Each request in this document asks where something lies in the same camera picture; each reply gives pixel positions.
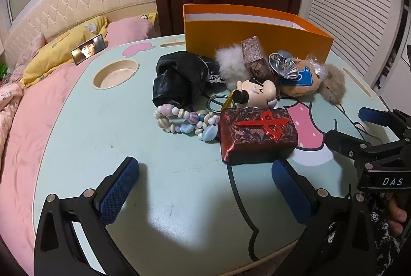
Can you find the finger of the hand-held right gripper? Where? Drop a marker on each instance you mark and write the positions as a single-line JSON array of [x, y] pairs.
[[372, 115], [348, 144]]

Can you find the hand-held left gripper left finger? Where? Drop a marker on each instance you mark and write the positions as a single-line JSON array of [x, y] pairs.
[[118, 189]]

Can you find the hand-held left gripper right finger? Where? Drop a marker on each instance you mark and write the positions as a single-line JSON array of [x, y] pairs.
[[292, 192]]

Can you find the beige fur pompom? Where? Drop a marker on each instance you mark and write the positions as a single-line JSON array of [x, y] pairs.
[[332, 85]]

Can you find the clear plastic bag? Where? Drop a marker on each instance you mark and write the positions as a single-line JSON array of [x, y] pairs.
[[316, 65]]

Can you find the brown plush toy blue patch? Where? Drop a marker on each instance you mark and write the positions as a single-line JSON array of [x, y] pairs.
[[298, 86]]

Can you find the silver metal funnel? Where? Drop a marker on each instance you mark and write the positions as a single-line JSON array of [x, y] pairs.
[[284, 65]]

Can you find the cartoon figure doll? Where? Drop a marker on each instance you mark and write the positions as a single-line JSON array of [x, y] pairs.
[[257, 91]]

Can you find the black bag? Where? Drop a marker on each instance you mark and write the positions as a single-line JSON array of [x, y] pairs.
[[179, 76]]

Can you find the small brown carton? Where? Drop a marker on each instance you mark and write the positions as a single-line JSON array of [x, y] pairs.
[[255, 56]]

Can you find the orange cardboard box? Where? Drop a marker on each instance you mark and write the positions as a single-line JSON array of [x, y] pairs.
[[257, 38]]

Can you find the white fluffy scrunchie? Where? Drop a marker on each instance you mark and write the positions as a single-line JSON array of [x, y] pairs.
[[229, 65]]

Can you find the black lace cloth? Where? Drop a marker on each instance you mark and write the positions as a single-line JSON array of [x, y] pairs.
[[213, 73]]

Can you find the person's right hand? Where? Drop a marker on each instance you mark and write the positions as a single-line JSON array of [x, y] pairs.
[[399, 215]]

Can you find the person's patterned clothing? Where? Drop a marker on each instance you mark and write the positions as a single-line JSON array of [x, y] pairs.
[[380, 231]]

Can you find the pink duvet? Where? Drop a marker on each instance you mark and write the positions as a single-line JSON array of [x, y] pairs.
[[22, 150]]

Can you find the white louvred door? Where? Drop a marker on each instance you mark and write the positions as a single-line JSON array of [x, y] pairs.
[[350, 6]]

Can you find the phone playing video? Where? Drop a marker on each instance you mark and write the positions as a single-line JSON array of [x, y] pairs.
[[88, 49]]

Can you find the pink floral blanket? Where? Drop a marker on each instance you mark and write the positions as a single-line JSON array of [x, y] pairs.
[[12, 86]]

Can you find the large yellow pillow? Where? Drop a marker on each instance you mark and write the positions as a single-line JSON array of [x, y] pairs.
[[54, 54]]

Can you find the pink pillow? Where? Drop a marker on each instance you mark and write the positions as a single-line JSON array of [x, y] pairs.
[[131, 32]]

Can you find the green object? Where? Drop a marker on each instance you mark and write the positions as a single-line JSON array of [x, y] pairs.
[[2, 70]]

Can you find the small yellow cartoon pillow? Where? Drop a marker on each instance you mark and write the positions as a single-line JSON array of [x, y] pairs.
[[148, 17]]

